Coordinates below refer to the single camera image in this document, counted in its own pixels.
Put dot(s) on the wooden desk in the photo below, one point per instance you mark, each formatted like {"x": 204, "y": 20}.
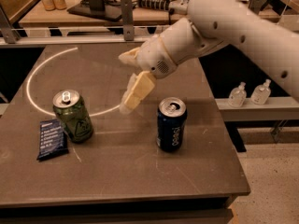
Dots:
{"x": 38, "y": 17}

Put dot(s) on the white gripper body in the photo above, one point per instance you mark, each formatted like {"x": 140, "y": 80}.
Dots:
{"x": 153, "y": 57}

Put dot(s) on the clear sanitizer bottle left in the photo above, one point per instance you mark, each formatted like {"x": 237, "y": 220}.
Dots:
{"x": 237, "y": 95}

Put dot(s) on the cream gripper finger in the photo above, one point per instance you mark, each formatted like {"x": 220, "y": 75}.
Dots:
{"x": 129, "y": 57}
{"x": 138, "y": 88}

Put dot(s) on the clear sanitizer bottle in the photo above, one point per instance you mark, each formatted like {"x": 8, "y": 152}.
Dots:
{"x": 261, "y": 93}
{"x": 237, "y": 95}

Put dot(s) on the clear sanitizer bottle right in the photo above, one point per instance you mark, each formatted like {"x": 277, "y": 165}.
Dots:
{"x": 261, "y": 93}

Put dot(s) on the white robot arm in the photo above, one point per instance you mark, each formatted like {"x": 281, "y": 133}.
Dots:
{"x": 209, "y": 26}

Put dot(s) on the black monitor stand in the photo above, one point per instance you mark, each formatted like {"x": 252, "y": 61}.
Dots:
{"x": 96, "y": 9}

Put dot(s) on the blue Pepsi can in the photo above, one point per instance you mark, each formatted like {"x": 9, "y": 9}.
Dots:
{"x": 171, "y": 118}

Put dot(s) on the green soda can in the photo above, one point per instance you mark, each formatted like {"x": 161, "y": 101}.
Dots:
{"x": 69, "y": 108}

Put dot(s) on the grey side shelf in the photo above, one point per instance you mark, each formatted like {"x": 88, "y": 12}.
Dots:
{"x": 275, "y": 108}

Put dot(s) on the dark blue rxbar wrapper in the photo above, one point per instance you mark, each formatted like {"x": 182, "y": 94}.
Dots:
{"x": 53, "y": 141}

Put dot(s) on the power strip with cables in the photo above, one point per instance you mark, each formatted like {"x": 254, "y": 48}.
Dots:
{"x": 177, "y": 7}

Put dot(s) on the metal guard rail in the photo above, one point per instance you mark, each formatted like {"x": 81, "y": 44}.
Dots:
{"x": 41, "y": 37}

